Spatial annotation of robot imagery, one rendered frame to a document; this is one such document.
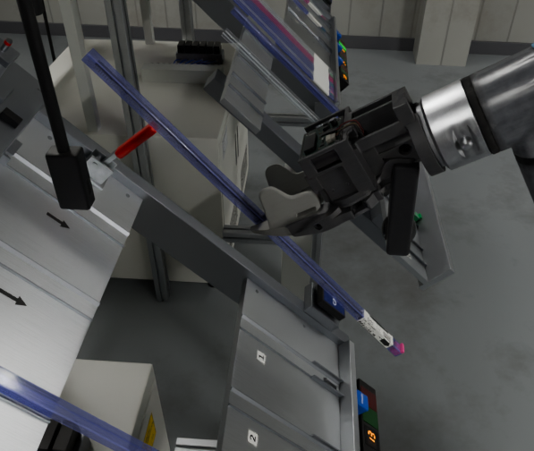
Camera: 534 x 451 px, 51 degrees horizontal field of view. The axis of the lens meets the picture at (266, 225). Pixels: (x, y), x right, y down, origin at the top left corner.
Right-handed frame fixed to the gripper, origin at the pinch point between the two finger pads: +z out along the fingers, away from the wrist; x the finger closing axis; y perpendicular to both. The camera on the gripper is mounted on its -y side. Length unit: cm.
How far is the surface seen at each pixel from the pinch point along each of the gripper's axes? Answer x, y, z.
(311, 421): 7.8, -24.4, 7.2
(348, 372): -2.2, -28.8, 4.7
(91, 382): -2.8, -16.4, 45.2
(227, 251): -7.0, -5.5, 10.9
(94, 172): -2.3, 14.0, 15.3
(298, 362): 0.7, -21.2, 8.2
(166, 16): -313, -6, 137
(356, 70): -281, -87, 39
